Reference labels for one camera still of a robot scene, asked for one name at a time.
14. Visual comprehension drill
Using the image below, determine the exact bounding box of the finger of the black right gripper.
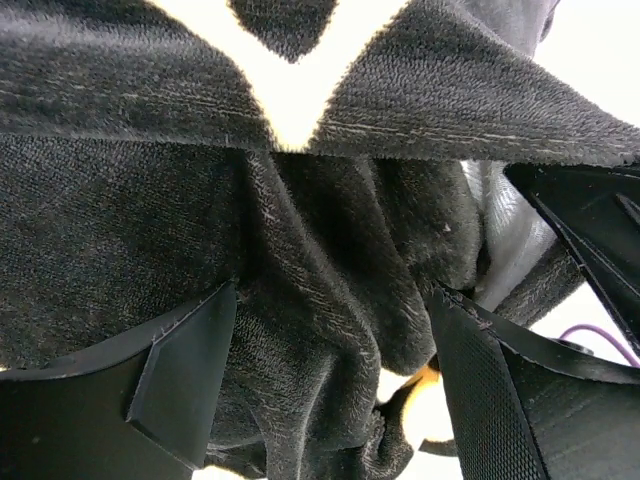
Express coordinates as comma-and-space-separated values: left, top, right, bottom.
505, 162, 640, 353

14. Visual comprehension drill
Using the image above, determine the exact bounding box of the black floral pillowcase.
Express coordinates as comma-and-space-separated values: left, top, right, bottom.
1, 1, 639, 479

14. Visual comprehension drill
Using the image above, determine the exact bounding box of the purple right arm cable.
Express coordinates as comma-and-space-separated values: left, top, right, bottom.
558, 323, 640, 369

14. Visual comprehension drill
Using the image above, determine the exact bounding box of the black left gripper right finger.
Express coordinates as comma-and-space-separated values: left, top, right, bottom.
428, 287, 639, 480

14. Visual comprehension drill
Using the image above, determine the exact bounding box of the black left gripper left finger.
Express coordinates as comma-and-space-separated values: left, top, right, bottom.
1, 283, 237, 479

